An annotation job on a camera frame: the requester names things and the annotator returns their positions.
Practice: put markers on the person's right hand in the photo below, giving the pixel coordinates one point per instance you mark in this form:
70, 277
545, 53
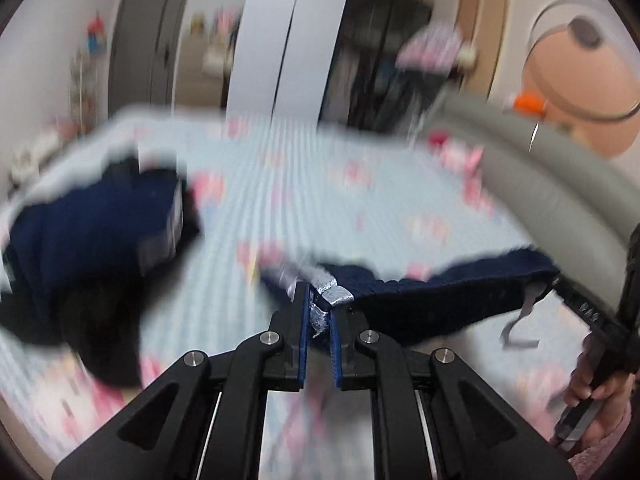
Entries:
614, 394

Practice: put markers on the beige cabinet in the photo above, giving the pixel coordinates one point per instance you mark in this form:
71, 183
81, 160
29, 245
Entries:
193, 88

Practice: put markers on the orange plush toy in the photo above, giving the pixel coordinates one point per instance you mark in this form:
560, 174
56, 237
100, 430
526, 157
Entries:
527, 104

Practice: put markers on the round orange wall decoration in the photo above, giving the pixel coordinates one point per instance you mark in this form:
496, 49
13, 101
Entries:
590, 84

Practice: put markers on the red blue plush toy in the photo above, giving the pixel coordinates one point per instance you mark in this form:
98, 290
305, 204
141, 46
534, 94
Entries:
96, 36

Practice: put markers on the pink hanging garment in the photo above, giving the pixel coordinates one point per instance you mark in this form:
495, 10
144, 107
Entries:
437, 48

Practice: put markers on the grey padded headboard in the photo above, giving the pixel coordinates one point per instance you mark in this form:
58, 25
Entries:
577, 207

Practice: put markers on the pink plush toy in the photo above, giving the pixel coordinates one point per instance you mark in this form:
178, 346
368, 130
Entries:
453, 154

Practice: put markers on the white shelf rack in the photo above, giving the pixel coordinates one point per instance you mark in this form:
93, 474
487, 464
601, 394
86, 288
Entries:
83, 95

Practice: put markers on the blue checkered cartoon blanket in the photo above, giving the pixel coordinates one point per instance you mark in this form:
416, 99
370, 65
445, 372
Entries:
274, 197

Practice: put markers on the white handbag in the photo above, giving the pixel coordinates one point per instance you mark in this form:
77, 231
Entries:
217, 60

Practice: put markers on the dark clothes pile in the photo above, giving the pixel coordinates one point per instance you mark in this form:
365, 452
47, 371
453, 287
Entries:
81, 267

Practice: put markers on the navy blue shorts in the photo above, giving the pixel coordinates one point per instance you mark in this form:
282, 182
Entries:
408, 310

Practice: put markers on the grey door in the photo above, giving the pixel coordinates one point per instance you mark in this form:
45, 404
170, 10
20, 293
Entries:
143, 53

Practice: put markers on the white wardrobe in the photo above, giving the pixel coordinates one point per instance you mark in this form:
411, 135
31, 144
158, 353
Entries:
283, 57

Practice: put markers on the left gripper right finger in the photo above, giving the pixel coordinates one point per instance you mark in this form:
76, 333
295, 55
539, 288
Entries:
432, 416

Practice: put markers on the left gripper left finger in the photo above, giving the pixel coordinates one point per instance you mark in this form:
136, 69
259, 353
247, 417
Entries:
203, 418

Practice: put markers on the open dark closet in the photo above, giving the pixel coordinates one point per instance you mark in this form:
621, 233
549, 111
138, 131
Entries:
365, 88

